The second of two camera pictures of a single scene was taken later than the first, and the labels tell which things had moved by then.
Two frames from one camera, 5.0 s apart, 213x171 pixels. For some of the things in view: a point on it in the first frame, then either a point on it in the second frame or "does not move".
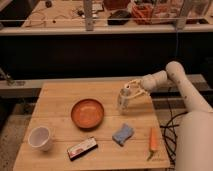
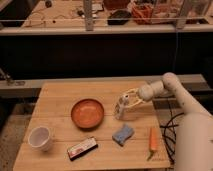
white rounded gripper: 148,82 → 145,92
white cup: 39,138 does not move
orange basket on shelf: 143,13 does not move
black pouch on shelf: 120,17 does not move
